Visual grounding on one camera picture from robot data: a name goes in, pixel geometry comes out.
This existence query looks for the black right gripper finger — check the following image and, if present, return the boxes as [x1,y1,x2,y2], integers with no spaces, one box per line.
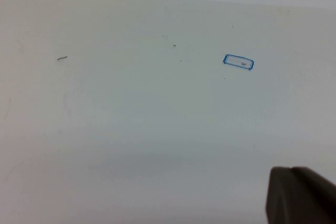
[265,166,336,224]

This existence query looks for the blue outlined rectangular sticker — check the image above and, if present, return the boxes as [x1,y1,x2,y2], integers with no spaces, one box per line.
[223,54,255,72]

